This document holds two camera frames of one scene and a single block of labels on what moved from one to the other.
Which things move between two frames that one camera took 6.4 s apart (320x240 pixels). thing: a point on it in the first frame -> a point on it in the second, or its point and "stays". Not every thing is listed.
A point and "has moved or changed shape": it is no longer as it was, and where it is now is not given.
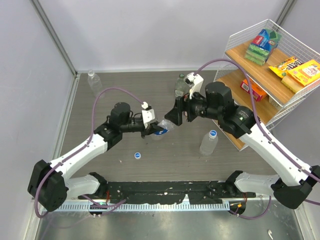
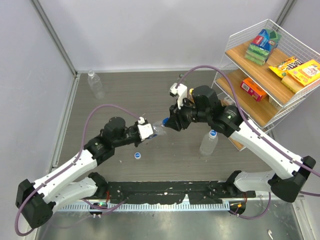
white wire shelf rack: x=269 y=69 stays
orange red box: x=258 y=93 stays
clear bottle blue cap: x=209 y=143 stays
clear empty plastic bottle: x=95 y=84 stays
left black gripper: x=151 y=128 -> x=135 y=126
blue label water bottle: x=166 y=125 has moved or changed shape
